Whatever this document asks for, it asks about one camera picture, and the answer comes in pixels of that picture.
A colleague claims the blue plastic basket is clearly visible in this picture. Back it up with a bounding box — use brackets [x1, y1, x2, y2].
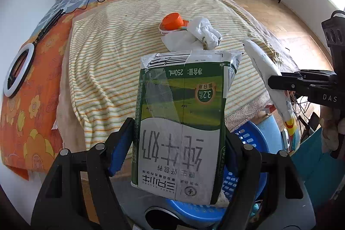
[167, 117, 284, 228]

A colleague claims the white plastic bag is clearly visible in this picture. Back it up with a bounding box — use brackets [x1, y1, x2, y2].
[161, 16, 222, 52]

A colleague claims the green white milk carton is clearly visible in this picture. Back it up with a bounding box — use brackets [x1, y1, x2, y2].
[131, 50, 243, 205]

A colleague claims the striped yellow towel blanket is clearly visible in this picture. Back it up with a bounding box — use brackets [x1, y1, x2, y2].
[56, 0, 298, 152]

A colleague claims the white colourful tissue pack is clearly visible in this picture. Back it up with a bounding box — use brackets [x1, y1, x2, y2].
[242, 40, 301, 152]

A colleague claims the orange floral bed sheet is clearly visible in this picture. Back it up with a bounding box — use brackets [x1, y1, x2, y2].
[0, 0, 89, 182]

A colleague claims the right hand white glove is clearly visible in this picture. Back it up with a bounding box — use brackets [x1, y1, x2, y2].
[319, 106, 343, 153]

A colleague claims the orange print cream tube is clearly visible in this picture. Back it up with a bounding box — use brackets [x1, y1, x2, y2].
[161, 12, 189, 31]

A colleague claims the white ring light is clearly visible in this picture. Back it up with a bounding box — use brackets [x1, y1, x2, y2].
[3, 43, 36, 98]

